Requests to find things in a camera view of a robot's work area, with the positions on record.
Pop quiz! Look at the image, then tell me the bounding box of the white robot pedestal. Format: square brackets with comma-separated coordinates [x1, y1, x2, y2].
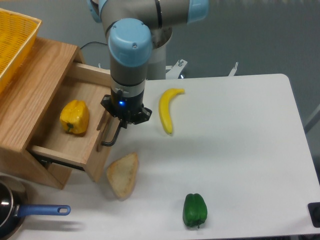
[147, 27, 173, 80]

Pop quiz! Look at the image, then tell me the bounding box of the black corner device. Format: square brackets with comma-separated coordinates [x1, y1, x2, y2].
[307, 202, 320, 228]

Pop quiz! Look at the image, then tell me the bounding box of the bread slice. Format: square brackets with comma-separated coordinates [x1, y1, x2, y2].
[106, 152, 139, 199]

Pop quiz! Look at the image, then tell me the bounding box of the yellow plastic basket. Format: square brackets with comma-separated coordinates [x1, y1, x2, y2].
[0, 8, 42, 92]

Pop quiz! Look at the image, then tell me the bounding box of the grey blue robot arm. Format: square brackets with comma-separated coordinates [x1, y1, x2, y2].
[87, 0, 209, 128]

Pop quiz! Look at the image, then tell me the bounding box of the wooden top drawer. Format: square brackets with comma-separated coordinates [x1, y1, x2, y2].
[27, 63, 119, 182]

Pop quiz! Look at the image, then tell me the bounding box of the wooden drawer cabinet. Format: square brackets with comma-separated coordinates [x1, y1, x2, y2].
[0, 37, 84, 189]

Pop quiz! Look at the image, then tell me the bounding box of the yellow banana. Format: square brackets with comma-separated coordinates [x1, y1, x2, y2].
[158, 88, 185, 135]

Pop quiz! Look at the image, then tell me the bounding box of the yellow bell pepper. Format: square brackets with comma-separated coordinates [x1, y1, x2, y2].
[59, 99, 90, 135]

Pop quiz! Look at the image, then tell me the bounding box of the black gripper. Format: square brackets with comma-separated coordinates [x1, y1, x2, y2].
[100, 90, 152, 129]

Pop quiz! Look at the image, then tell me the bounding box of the black cable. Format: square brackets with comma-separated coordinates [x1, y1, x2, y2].
[79, 41, 110, 51]

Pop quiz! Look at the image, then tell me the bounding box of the green bell pepper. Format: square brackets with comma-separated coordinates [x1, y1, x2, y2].
[182, 193, 208, 229]

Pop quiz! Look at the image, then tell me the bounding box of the blue handled frying pan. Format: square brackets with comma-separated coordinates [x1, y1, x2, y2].
[0, 176, 71, 240]

